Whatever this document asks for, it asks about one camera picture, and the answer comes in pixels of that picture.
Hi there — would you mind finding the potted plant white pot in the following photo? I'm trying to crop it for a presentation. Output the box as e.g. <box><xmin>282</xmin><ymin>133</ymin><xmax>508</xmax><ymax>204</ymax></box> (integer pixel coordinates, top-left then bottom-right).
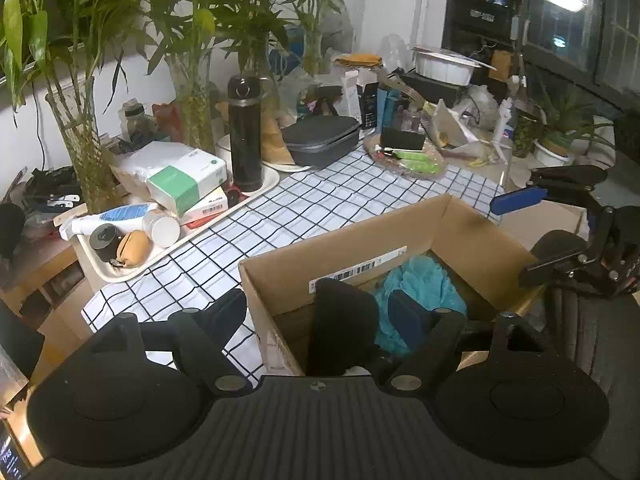
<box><xmin>527</xmin><ymin>92</ymin><xmax>618</xmax><ymax>168</ymax></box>

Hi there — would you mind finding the glass plate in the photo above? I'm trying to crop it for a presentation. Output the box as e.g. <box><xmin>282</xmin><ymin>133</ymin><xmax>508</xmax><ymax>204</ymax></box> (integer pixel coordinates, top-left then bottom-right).
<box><xmin>363</xmin><ymin>132</ymin><xmax>449</xmax><ymax>182</ymax></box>

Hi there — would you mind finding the green white carton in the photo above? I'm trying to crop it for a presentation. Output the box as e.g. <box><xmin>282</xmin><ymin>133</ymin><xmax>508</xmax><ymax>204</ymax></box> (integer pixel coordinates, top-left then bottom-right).
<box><xmin>146</xmin><ymin>151</ymin><xmax>227</xmax><ymax>215</ymax></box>

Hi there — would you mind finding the blue carton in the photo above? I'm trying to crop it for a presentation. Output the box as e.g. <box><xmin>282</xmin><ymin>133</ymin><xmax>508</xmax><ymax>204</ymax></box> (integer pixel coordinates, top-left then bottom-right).
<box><xmin>377</xmin><ymin>87</ymin><xmax>402</xmax><ymax>129</ymax></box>

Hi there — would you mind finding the black thermos bottle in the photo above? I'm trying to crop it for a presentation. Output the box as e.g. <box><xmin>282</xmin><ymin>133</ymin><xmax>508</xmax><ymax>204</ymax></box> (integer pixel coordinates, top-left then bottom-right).
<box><xmin>227</xmin><ymin>74</ymin><xmax>264</xmax><ymax>194</ymax></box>

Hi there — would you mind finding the brown paper bag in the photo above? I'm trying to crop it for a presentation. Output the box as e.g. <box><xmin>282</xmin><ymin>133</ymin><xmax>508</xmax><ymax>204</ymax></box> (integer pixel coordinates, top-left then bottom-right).
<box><xmin>261</xmin><ymin>114</ymin><xmax>297</xmax><ymax>167</ymax></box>

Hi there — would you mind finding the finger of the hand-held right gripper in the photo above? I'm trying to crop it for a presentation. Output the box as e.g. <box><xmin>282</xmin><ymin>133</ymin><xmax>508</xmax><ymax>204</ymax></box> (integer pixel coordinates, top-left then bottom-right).
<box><xmin>490</xmin><ymin>165</ymin><xmax>609</xmax><ymax>217</ymax></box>
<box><xmin>519</xmin><ymin>230</ymin><xmax>592</xmax><ymax>288</ymax></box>

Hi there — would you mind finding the person's right forearm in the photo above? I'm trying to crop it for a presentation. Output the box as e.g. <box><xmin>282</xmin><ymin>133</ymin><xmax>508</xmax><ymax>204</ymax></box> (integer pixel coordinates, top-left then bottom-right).
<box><xmin>542</xmin><ymin>280</ymin><xmax>640</xmax><ymax>480</ymax></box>

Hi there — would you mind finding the teal fluffy cloth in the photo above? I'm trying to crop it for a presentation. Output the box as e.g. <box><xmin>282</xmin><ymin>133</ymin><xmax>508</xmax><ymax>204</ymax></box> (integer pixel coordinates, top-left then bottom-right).
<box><xmin>374</xmin><ymin>255</ymin><xmax>469</xmax><ymax>357</ymax></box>

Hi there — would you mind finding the brown pouch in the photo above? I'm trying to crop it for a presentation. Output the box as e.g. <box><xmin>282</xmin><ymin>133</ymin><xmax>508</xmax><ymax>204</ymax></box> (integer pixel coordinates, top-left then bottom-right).
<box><xmin>110</xmin><ymin>230</ymin><xmax>153</xmax><ymax>269</ymax></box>

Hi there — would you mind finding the white plastic food container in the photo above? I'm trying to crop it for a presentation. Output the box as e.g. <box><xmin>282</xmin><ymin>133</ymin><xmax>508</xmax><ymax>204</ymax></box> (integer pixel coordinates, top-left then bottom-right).
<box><xmin>412</xmin><ymin>46</ymin><xmax>497</xmax><ymax>87</ymax></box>

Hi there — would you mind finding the glass vase with bamboo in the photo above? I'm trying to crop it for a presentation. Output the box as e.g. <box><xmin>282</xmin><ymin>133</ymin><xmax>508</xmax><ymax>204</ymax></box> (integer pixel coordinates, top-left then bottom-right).
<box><xmin>135</xmin><ymin>0</ymin><xmax>281</xmax><ymax>154</ymax></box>
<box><xmin>215</xmin><ymin>0</ymin><xmax>301</xmax><ymax>126</ymax></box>
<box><xmin>0</xmin><ymin>0</ymin><xmax>156</xmax><ymax>214</ymax></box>
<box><xmin>270</xmin><ymin>0</ymin><xmax>396</xmax><ymax>77</ymax></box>

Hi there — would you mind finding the cardboard box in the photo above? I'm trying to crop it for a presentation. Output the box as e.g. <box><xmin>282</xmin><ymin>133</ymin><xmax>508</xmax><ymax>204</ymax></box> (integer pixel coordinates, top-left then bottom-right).
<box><xmin>239</xmin><ymin>194</ymin><xmax>547</xmax><ymax>377</ymax></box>

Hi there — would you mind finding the white tube blue label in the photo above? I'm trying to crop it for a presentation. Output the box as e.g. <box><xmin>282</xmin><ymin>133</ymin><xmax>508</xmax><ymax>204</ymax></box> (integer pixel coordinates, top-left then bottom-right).
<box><xmin>60</xmin><ymin>202</ymin><xmax>161</xmax><ymax>239</ymax></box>

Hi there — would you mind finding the tall white carton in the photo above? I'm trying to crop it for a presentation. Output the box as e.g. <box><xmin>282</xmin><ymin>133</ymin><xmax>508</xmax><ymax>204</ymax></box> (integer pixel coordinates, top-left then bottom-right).
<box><xmin>342</xmin><ymin>70</ymin><xmax>362</xmax><ymax>119</ymax></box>

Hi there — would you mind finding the checked tablecloth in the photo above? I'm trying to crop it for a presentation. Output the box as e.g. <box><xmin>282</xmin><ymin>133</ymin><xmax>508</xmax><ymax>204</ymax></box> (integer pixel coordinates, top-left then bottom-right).
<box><xmin>81</xmin><ymin>145</ymin><xmax>507</xmax><ymax>388</ymax></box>

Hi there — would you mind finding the grey zip case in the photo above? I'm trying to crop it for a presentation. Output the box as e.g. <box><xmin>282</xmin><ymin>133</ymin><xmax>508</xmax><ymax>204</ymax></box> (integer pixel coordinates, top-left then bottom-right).
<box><xmin>281</xmin><ymin>116</ymin><xmax>362</xmax><ymax>170</ymax></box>

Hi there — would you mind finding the black storage rack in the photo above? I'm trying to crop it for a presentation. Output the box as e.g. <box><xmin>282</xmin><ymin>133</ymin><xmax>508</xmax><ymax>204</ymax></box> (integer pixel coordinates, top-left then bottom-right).
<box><xmin>448</xmin><ymin>0</ymin><xmax>527</xmax><ymax>53</ymax></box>

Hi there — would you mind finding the small black cylinder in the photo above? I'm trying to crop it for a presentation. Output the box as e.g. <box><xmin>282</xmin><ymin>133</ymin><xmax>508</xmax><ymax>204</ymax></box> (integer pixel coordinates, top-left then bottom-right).
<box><xmin>90</xmin><ymin>225</ymin><xmax>124</xmax><ymax>264</ymax></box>

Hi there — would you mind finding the red white flat box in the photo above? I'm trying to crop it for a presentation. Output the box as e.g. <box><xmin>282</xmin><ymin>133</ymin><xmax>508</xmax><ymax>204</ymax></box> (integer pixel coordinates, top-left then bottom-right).
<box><xmin>177</xmin><ymin>187</ymin><xmax>230</xmax><ymax>227</ymax></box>

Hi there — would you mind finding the orange folded cloth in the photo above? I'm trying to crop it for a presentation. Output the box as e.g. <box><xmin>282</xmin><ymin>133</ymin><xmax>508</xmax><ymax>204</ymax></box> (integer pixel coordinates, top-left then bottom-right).
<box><xmin>334</xmin><ymin>53</ymin><xmax>384</xmax><ymax>69</ymax></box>

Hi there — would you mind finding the white squeeze bottle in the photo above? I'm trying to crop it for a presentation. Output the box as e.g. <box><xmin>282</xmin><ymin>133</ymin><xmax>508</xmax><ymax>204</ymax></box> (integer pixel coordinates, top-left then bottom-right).
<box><xmin>492</xmin><ymin>96</ymin><xmax>517</xmax><ymax>149</ymax></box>

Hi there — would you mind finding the white tray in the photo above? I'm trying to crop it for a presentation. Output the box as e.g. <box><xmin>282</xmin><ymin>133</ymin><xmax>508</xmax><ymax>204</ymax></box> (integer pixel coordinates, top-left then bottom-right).
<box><xmin>70</xmin><ymin>164</ymin><xmax>282</xmax><ymax>284</ymax></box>
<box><xmin>260</xmin><ymin>154</ymin><xmax>313</xmax><ymax>174</ymax></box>

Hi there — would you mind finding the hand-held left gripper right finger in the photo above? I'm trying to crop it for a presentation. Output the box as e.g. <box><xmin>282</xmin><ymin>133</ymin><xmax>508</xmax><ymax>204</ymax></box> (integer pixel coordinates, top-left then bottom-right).
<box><xmin>387</xmin><ymin>290</ymin><xmax>548</xmax><ymax>392</ymax></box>

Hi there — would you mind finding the tall black carton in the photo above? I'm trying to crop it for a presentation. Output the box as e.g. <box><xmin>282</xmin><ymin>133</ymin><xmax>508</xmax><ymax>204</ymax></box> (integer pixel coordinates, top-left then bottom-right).
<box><xmin>360</xmin><ymin>82</ymin><xmax>381</xmax><ymax>129</ymax></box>

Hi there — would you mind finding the smartphone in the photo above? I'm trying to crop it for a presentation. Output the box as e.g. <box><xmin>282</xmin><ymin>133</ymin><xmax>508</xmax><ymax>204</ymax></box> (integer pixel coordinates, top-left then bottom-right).
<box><xmin>0</xmin><ymin>417</ymin><xmax>32</xmax><ymax>480</ymax></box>

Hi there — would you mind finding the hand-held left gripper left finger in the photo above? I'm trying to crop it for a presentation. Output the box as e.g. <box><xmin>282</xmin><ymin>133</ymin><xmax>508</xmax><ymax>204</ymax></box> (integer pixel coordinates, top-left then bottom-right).
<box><xmin>90</xmin><ymin>288</ymin><xmax>253</xmax><ymax>395</ymax></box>

